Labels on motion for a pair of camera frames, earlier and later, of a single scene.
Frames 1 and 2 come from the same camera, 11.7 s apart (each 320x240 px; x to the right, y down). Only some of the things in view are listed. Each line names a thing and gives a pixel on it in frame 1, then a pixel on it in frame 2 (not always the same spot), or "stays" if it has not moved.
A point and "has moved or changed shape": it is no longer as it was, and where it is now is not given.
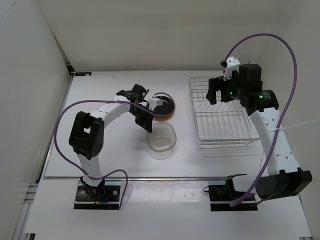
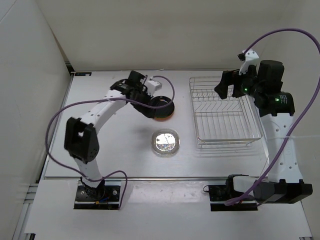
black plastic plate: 166,108 stays
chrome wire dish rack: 221,124 stays
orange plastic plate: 163,118 stays
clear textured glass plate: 163,138 has moved or changed shape
